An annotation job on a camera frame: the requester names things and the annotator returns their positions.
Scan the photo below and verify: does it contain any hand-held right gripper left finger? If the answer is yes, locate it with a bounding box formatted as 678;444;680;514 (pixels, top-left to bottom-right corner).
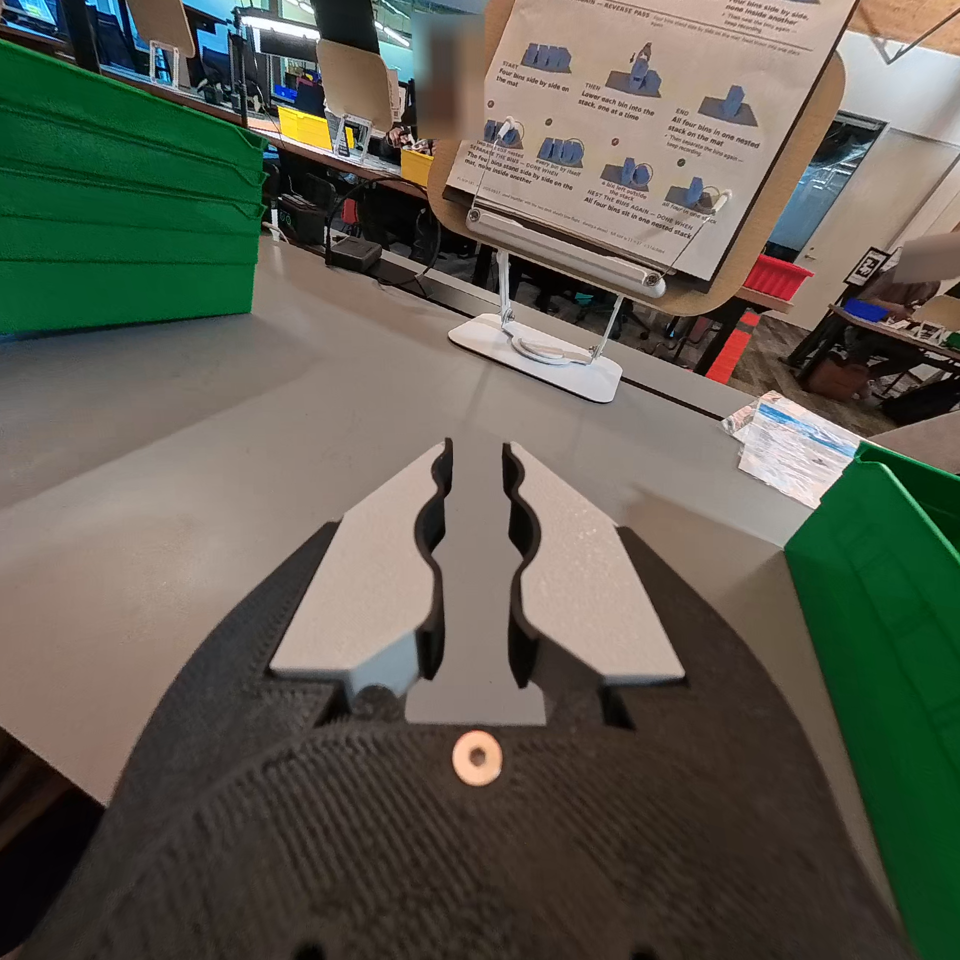
268;437;455;706

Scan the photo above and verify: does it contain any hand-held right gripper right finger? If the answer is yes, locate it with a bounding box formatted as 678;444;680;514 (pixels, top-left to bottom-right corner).
501;441;689;706

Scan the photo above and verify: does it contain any green plastic bin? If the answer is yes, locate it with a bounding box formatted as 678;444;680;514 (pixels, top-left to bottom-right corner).
0;166;265;336
783;441;960;960
0;103;267;205
0;37;270;181

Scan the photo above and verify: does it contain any grey desk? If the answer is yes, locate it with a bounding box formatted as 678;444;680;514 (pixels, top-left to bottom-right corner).
0;236;960;960

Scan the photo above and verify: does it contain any white stand with wooden board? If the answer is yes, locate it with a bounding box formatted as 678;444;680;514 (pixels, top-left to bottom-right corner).
426;0;849;404

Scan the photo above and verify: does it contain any clear plastic bag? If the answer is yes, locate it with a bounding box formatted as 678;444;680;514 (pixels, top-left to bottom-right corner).
721;390;864;511

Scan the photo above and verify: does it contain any black power adapter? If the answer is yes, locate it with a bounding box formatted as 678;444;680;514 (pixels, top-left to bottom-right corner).
330;238;384;273

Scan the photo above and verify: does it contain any red plastic bin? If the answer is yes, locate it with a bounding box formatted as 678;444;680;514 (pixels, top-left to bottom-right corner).
742;253;815;297

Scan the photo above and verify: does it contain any black and white marker sign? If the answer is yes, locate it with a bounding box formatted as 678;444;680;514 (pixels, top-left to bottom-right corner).
843;247;894;288

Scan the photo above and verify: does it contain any background wooden table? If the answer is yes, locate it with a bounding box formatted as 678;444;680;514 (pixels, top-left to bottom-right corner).
97;63;796;316

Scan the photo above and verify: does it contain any printed instruction sheet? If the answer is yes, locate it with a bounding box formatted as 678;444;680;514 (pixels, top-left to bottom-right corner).
444;0;860;282

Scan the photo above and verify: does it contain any wooden board on small stand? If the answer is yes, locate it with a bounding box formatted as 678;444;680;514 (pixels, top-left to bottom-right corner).
123;0;196;84
315;37;395;162

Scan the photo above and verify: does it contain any black cable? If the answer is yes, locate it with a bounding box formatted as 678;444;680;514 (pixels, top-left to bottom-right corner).
322;176;445;290

